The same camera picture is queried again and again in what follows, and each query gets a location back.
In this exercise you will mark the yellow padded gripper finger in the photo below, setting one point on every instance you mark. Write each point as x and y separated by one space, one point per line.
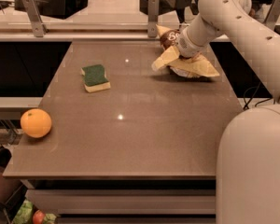
169 55

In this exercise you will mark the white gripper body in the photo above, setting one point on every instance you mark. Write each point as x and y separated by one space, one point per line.
187 46

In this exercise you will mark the brown chip bag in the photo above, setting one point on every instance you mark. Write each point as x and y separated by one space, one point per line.
193 67

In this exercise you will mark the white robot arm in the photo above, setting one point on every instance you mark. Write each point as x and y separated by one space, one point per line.
248 159

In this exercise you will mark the green yellow sponge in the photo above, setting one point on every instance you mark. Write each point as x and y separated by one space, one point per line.
94 77

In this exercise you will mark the orange fruit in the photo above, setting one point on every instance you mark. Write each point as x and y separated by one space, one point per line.
36 122

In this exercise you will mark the red tomato below table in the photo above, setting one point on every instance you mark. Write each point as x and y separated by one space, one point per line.
38 217

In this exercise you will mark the brown bin on floor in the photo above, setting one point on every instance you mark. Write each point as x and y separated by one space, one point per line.
7 186

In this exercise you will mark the right metal rail bracket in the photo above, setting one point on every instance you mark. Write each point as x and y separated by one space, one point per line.
272 14

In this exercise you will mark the left metal rail bracket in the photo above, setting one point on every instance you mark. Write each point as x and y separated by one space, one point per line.
38 27

